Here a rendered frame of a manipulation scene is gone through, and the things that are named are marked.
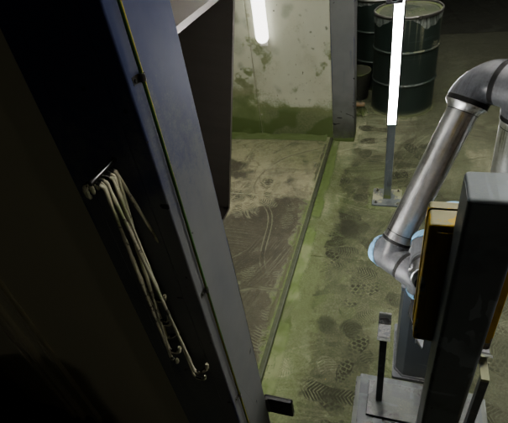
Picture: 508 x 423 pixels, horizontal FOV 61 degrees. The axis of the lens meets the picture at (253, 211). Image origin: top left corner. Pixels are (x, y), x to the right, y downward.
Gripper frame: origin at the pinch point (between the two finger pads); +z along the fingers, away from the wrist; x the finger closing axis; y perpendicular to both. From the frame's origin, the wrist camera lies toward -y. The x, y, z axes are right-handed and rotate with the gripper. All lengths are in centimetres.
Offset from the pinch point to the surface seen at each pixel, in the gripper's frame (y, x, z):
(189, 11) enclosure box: -54, 77, -72
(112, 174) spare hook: -52, 52, 16
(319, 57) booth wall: 34, 74, -276
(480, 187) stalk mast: -55, 1, 18
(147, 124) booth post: -58, 47, 11
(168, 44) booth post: -66, 47, -2
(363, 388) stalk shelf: 30.4, 14.1, -3.5
